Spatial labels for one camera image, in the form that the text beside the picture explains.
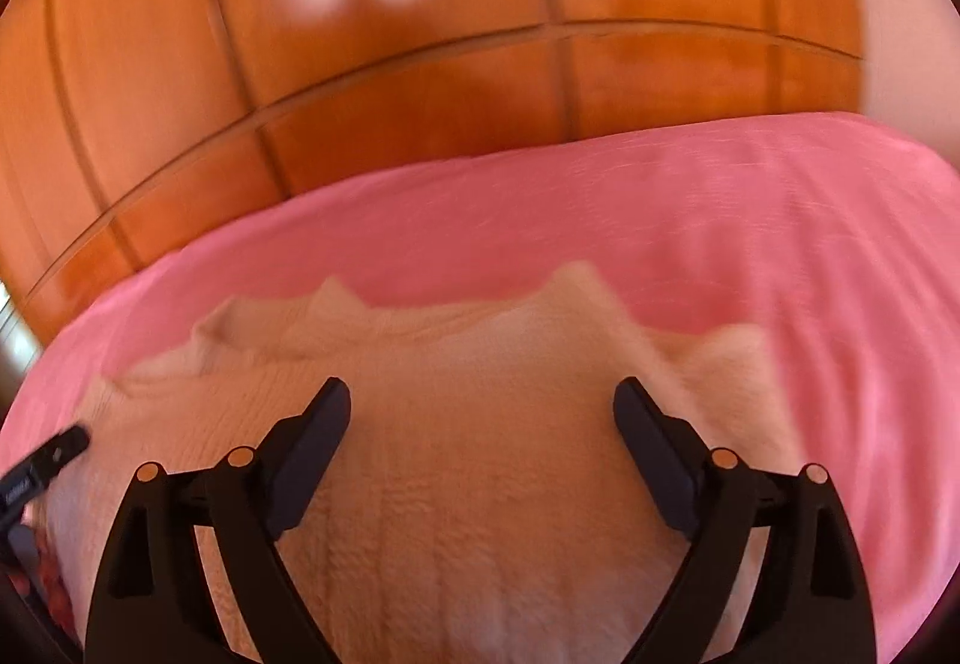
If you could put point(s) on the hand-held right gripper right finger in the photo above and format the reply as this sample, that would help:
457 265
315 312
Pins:
660 476

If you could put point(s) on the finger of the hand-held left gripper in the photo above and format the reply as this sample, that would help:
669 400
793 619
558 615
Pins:
64 450

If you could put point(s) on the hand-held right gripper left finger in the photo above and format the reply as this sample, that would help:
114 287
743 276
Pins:
300 476

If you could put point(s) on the white knit sweater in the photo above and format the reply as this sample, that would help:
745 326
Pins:
450 484

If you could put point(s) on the red patterned clothing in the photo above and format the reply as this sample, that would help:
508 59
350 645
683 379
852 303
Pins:
51 585

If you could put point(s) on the pink blanket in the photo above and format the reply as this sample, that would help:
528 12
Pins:
750 221

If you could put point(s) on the glossy wooden wardrobe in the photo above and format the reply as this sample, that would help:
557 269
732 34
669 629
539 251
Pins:
375 71

